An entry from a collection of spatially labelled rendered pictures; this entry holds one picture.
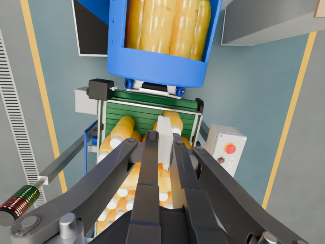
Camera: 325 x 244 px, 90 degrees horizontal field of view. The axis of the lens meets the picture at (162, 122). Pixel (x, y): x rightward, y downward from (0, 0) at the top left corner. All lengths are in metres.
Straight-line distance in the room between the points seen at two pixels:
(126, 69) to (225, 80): 1.42
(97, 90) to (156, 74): 0.33
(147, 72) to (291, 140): 2.08
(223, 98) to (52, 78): 1.66
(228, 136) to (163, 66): 0.35
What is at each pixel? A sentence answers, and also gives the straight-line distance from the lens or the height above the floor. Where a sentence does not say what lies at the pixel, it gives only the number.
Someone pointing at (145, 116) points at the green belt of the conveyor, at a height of 0.90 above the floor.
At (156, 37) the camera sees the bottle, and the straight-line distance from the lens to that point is 0.41.
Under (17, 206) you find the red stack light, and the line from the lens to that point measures 0.67.
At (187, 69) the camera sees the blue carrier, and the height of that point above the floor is 1.22.
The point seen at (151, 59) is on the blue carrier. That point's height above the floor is 1.23.
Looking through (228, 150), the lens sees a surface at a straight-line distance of 0.61.
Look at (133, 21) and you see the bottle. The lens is 0.48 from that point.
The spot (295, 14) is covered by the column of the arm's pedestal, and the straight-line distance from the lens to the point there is 0.97.
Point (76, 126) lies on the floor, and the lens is 1.91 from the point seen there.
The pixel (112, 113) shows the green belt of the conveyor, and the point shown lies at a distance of 0.76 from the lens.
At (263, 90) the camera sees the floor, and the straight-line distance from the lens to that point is 1.93.
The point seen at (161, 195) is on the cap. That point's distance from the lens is 0.67.
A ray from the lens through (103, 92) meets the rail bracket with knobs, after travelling 0.64.
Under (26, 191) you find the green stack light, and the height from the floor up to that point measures 1.19.
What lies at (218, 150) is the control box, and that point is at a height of 1.10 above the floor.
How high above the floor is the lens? 1.61
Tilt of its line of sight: 71 degrees down
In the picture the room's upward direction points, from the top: 176 degrees clockwise
